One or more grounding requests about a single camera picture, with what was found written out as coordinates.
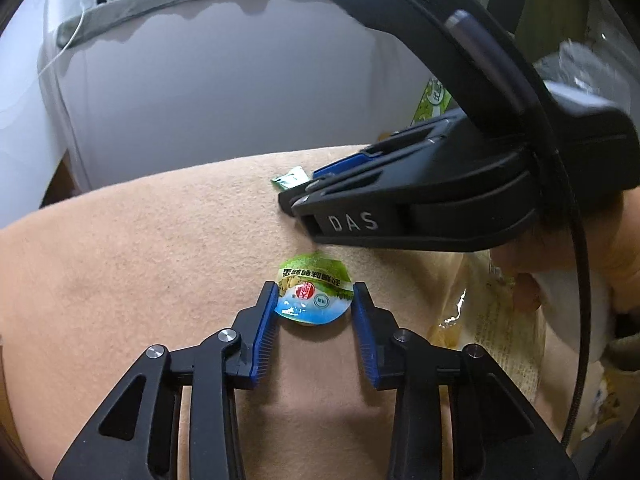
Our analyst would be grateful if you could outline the pale printed snack packet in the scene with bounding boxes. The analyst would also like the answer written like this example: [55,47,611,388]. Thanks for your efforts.
[580,370,632,441]

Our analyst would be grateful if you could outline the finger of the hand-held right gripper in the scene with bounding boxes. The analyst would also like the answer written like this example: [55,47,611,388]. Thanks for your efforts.
[312,112,531,183]
[277,152,543,256]

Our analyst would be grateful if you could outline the crumpled silver foil packet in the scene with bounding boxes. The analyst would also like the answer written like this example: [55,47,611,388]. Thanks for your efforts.
[532,40,616,97]

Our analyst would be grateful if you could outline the green and white box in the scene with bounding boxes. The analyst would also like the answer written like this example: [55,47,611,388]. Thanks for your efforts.
[410,77,453,126]

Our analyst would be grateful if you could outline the person's right hand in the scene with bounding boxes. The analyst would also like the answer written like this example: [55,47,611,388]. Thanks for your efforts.
[487,195,640,311]

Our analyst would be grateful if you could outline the round green snack cup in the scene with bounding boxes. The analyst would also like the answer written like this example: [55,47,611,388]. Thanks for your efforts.
[274,252,355,328]

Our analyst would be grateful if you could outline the white cable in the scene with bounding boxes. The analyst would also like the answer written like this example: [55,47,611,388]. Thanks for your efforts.
[37,0,108,76]

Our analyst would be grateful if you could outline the clear plastic snack bag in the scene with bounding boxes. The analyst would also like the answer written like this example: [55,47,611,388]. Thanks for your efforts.
[427,250,548,401]

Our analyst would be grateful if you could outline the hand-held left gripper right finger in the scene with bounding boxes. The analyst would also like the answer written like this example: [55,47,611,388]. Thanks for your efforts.
[351,281,581,480]

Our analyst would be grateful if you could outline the white cabinet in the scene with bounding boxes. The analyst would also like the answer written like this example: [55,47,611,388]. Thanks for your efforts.
[0,0,76,226]

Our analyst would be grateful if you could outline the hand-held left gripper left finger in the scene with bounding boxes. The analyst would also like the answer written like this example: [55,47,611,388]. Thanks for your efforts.
[52,281,281,480]

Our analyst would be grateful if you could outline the black cable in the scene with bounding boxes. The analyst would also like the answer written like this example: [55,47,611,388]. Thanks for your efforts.
[537,105,591,448]

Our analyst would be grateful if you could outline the dark green snack packet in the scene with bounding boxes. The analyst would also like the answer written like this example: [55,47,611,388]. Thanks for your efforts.
[270,165,310,192]

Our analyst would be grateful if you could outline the person's right forearm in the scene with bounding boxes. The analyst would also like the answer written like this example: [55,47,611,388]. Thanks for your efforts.
[537,270,640,373]

